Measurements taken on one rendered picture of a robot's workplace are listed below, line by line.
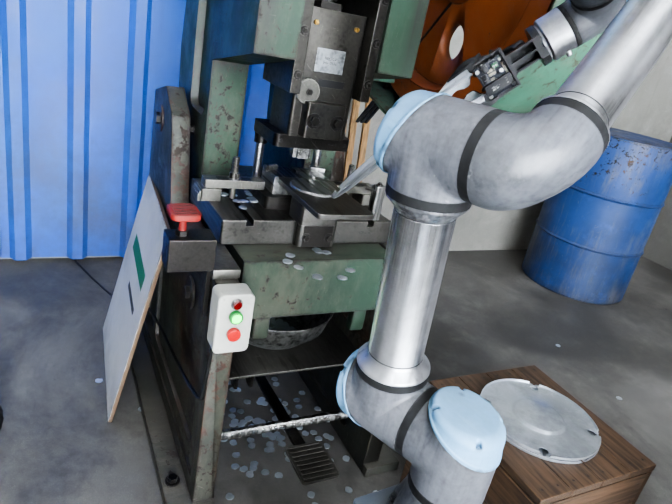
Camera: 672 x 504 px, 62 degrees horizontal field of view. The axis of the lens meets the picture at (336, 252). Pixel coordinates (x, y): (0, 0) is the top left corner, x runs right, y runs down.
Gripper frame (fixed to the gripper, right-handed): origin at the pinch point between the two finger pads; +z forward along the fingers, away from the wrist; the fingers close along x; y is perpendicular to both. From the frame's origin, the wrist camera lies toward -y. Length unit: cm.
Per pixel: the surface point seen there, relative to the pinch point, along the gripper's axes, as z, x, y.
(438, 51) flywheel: -3, -9, -52
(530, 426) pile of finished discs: 20, 75, -9
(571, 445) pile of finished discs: 14, 82, -6
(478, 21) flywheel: -15.0, -9.6, -42.0
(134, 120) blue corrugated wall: 111, -55, -100
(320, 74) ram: 19.8, -19.3, -20.1
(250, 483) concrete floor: 90, 56, -2
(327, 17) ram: 11.7, -28.1, -19.7
